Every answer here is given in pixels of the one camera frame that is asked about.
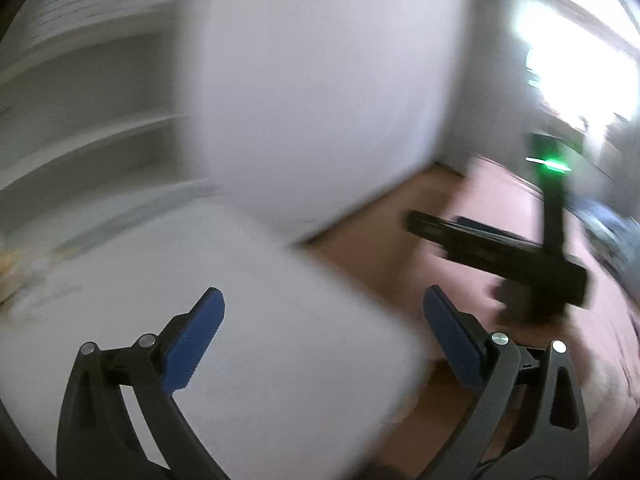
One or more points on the white desk shelf unit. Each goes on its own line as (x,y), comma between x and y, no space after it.
(90,110)

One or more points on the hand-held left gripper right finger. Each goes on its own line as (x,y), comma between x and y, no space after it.
(452,340)

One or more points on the window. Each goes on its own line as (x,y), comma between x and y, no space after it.
(575,60)

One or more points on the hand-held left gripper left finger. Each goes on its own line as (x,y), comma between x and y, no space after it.
(192,340)

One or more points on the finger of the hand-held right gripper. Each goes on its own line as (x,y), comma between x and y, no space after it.
(450,237)

